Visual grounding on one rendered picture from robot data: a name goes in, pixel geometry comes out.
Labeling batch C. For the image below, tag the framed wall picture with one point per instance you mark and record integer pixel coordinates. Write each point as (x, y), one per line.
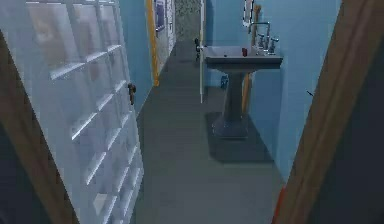
(159, 15)

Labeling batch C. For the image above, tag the orange wooden stick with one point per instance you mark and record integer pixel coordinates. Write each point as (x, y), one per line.
(247, 90)

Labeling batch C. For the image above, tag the silver sink faucet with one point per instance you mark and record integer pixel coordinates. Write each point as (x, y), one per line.
(265, 38)

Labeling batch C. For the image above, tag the white narrow room door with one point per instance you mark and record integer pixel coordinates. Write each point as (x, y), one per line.
(201, 66)

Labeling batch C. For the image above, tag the white panelled room door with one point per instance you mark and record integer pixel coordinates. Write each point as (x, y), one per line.
(83, 100)

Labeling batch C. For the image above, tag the small red object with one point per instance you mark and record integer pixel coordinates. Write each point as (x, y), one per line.
(244, 52)

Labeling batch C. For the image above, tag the grey pedestal sink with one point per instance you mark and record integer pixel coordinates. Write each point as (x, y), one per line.
(233, 83)

